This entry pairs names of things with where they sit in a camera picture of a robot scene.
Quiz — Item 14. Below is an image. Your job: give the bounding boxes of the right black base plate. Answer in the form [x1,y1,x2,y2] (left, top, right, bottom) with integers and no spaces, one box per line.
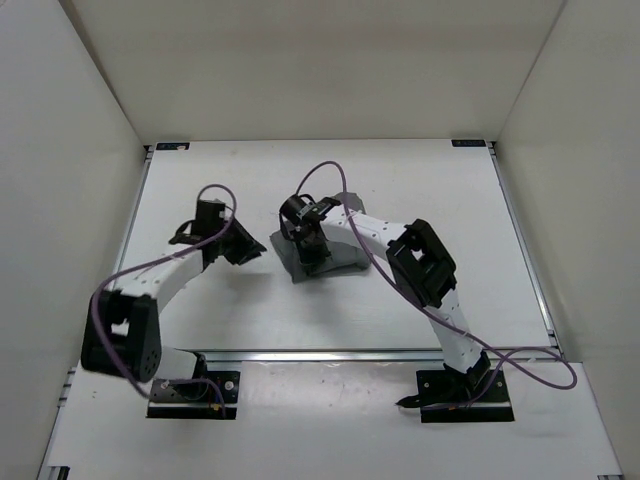
[396,369,515,424]

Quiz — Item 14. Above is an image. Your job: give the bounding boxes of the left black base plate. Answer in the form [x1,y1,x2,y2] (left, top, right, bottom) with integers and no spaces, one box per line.
[146,370,241,421]

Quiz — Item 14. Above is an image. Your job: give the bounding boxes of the blue table label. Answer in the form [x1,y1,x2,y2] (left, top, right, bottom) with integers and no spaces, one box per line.
[155,142,190,151]
[451,139,486,148]

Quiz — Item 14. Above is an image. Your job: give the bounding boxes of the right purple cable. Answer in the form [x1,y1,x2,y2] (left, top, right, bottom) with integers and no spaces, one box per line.
[294,161,577,390]

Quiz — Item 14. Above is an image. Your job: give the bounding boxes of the grey skirt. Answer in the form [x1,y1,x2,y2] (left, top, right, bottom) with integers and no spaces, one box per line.
[270,196,370,283]

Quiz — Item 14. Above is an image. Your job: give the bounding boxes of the left blue table label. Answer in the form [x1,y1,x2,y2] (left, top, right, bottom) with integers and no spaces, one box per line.
[155,142,190,151]

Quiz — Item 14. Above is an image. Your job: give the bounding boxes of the right blue table label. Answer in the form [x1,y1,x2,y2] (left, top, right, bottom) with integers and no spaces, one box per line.
[451,139,486,148]

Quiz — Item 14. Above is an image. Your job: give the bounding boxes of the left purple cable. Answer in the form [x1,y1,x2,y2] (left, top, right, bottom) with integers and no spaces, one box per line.
[88,184,237,399]

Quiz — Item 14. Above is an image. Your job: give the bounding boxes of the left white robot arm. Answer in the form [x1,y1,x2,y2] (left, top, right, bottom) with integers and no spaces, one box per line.
[80,200,266,383]

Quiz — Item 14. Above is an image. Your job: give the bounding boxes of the purple cable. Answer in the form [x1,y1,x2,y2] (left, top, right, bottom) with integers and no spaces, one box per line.
[294,161,577,390]
[88,184,237,399]

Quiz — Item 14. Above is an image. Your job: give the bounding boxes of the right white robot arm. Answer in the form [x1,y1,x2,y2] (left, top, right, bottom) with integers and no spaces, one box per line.
[276,195,490,401]

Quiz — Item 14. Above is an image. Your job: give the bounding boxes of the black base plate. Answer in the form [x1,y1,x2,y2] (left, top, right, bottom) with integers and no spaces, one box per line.
[396,369,515,424]
[146,370,241,421]

